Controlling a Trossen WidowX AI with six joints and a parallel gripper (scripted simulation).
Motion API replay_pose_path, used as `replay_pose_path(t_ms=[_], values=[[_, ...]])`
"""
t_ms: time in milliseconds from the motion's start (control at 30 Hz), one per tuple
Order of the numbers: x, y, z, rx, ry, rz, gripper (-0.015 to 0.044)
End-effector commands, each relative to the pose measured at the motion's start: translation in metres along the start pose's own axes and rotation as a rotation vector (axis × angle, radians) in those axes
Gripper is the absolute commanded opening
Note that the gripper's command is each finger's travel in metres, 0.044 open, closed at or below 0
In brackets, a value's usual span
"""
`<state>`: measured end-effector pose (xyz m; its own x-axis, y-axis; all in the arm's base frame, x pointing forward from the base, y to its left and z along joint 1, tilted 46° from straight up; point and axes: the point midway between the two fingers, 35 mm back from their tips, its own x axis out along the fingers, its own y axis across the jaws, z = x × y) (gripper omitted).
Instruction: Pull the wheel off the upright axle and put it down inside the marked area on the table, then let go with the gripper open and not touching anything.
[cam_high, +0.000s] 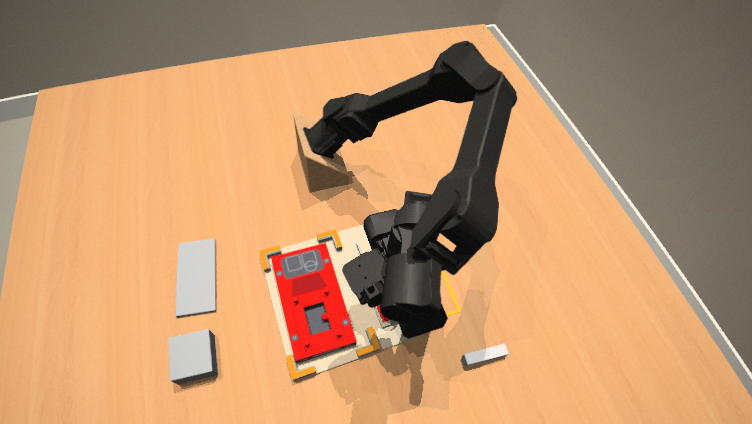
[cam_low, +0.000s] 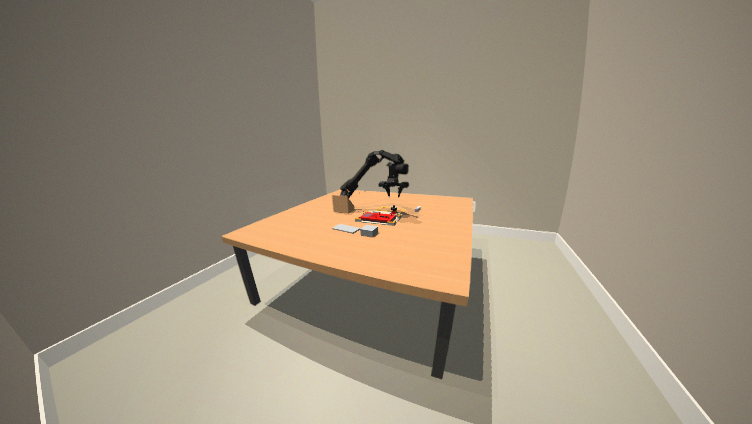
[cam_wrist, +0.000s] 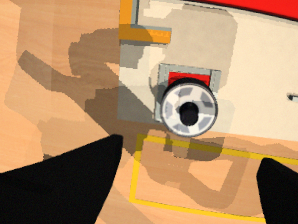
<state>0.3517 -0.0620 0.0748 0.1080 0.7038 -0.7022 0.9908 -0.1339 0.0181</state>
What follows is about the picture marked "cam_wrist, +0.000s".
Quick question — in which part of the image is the black wheel with grey hub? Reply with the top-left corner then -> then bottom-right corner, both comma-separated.
160,77 -> 218,137

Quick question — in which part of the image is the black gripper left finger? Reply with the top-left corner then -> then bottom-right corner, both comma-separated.
0,133 -> 124,224

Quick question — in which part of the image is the red square block with black knob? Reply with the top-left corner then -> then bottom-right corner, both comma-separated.
169,72 -> 210,127

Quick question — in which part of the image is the yellow rectangular outline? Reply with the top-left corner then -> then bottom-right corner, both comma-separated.
128,133 -> 298,222

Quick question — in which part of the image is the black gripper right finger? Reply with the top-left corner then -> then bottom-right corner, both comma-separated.
255,157 -> 298,224

